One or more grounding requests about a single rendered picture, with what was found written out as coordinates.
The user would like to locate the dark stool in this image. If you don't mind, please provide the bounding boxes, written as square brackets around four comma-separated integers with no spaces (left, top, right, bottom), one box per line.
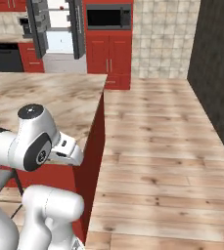
[0,167,25,220]

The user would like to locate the red base cupboards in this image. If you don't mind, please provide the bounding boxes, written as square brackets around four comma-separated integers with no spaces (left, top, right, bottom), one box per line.
[0,41,46,74]

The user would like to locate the grey fridge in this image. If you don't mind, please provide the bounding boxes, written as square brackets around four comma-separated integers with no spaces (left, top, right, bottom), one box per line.
[42,0,88,74]

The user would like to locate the black dishwasher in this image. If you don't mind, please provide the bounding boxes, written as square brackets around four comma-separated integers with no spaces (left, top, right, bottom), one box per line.
[0,42,25,73]

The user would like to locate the black microwave oven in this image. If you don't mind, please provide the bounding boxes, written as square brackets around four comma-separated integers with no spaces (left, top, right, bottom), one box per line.
[85,3,133,31]

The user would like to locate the grey fridge door with shelves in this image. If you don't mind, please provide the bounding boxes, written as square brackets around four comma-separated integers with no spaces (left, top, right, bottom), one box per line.
[25,0,52,61]

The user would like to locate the red wall cupboards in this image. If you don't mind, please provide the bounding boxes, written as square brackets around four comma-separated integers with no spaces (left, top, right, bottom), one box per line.
[0,0,27,14]

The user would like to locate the grey fridge door with handle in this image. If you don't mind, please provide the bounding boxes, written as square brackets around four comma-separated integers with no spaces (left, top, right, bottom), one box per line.
[67,0,87,61]

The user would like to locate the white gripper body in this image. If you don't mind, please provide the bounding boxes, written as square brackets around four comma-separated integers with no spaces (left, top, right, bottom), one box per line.
[47,144,85,167]

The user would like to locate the red tall cupboard unit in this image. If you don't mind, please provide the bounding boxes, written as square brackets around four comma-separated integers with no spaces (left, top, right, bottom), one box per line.
[82,0,134,91]

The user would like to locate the black coffee machine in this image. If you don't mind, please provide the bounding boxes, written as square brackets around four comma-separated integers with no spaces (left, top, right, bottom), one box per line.
[18,17,33,39]

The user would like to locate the red dining counter island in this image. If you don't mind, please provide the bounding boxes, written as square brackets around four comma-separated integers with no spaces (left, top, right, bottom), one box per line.
[0,71,109,244]

